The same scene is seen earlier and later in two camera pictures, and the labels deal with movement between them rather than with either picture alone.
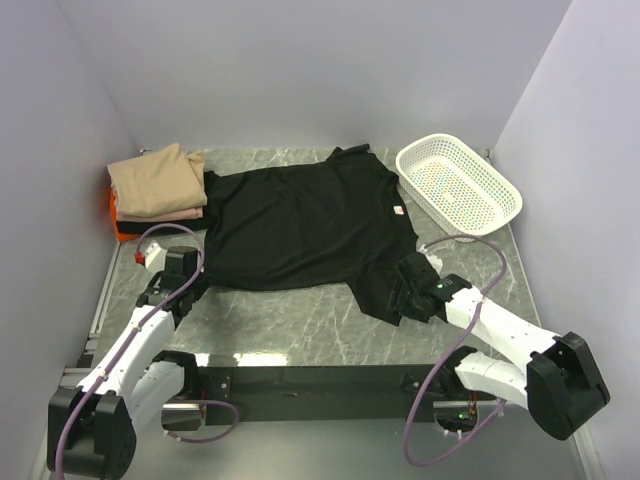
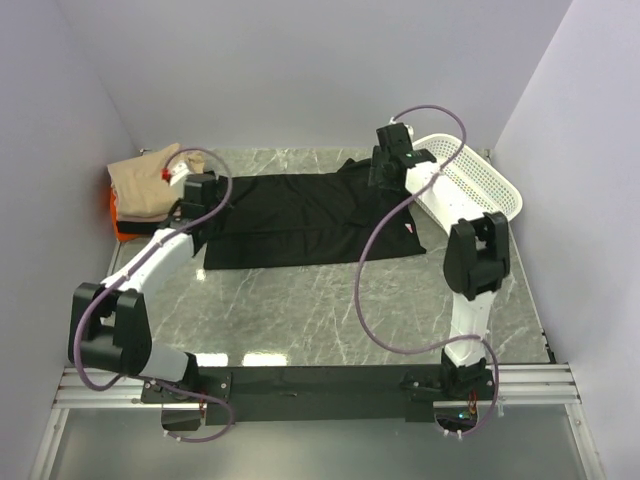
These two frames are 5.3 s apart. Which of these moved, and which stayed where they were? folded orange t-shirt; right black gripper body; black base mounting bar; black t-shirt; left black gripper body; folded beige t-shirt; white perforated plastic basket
Moved: left black gripper body; black t-shirt; right black gripper body
Stayed: white perforated plastic basket; folded orange t-shirt; black base mounting bar; folded beige t-shirt
